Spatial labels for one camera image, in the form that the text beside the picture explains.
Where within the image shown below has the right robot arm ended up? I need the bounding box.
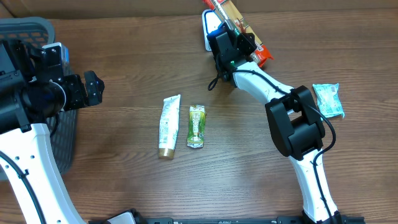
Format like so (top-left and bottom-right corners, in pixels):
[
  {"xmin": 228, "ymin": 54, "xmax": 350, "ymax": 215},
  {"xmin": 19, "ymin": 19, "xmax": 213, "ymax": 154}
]
[{"xmin": 207, "ymin": 22, "xmax": 343, "ymax": 223}]

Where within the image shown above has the white cream tube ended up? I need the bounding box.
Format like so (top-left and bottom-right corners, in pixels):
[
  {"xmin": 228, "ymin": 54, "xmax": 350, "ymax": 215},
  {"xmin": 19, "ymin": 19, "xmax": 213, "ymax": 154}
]
[{"xmin": 159, "ymin": 95, "xmax": 181, "ymax": 159}]

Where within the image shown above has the teal wet wipes pack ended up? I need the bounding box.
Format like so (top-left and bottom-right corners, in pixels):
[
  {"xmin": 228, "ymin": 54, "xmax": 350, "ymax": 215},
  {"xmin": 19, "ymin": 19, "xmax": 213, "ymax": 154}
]
[{"xmin": 312, "ymin": 83, "xmax": 345, "ymax": 118}]

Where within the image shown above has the orange noodle package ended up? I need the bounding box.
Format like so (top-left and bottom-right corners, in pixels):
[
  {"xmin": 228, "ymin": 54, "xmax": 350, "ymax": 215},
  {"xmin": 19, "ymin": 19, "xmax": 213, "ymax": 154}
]
[{"xmin": 203, "ymin": 0, "xmax": 274, "ymax": 67}]

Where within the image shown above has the dark grey plastic basket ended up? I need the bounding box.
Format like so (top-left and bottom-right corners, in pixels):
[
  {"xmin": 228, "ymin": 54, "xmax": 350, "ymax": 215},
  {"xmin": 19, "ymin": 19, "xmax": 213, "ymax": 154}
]
[{"xmin": 1, "ymin": 17, "xmax": 78, "ymax": 175}]

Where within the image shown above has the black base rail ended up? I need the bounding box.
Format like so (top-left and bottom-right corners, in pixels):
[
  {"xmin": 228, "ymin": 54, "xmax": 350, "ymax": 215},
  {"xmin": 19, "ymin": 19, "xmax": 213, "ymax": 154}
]
[{"xmin": 88, "ymin": 208, "xmax": 365, "ymax": 224}]

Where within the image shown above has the white barcode scanner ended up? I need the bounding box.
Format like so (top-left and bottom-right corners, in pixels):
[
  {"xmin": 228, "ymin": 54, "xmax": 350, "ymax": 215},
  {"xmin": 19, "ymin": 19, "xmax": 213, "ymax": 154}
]
[{"xmin": 201, "ymin": 9, "xmax": 221, "ymax": 52}]

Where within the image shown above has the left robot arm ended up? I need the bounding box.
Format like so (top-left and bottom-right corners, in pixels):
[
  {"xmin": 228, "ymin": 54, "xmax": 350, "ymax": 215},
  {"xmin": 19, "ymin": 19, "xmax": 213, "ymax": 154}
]
[{"xmin": 1, "ymin": 40, "xmax": 104, "ymax": 223}]

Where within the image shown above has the green snack pouch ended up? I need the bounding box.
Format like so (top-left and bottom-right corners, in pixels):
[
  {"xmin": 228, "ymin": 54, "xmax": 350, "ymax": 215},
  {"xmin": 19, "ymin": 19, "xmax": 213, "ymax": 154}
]
[{"xmin": 187, "ymin": 105, "xmax": 206, "ymax": 149}]

